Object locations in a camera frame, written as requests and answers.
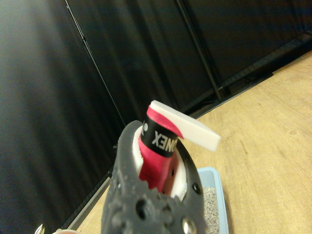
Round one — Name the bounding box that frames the black curtain stand pole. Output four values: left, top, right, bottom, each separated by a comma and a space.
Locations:
175, 0, 224, 102

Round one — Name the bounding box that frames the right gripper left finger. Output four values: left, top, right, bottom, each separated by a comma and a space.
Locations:
102, 120, 178, 234

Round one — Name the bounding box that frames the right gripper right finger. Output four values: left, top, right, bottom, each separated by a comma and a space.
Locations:
170, 142, 208, 234

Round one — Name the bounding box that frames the blue litter tray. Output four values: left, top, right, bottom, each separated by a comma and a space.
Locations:
196, 167, 230, 234

